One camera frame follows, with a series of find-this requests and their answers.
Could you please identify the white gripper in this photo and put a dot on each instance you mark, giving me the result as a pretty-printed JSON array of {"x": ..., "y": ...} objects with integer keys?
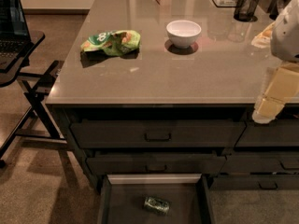
[{"x": 287, "y": 36}]

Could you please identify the top right drawer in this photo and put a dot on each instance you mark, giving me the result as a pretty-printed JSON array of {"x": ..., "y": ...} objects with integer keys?
[{"x": 278, "y": 133}]

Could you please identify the middle right drawer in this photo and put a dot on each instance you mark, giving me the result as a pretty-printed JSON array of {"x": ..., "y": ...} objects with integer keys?
[{"x": 273, "y": 162}]

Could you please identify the bottom right drawer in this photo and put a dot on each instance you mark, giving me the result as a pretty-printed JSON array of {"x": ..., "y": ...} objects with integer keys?
[{"x": 249, "y": 182}]

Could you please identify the top left drawer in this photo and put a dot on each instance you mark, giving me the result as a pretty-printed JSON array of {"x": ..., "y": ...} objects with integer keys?
[{"x": 156, "y": 133}]

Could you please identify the middle left drawer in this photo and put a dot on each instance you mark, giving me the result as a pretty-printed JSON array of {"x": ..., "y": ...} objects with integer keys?
[{"x": 155, "y": 162}]

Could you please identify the open bottom left drawer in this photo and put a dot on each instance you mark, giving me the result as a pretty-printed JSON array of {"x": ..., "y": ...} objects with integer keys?
[{"x": 122, "y": 198}]

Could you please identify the black mesh pencil cup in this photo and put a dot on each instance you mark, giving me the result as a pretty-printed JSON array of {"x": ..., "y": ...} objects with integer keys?
[{"x": 245, "y": 9}]

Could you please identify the white bowl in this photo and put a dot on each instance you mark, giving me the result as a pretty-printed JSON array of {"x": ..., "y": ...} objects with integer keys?
[{"x": 183, "y": 33}]

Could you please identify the green chip bag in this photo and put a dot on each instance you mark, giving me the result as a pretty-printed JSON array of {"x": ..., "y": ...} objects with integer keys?
[{"x": 113, "y": 43}]

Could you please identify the black laptop stand table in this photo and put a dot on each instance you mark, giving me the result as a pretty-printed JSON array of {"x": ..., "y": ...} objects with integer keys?
[{"x": 35, "y": 88}]

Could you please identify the black laptop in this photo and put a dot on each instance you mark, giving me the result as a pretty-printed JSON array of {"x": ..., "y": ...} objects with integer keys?
[{"x": 15, "y": 39}]

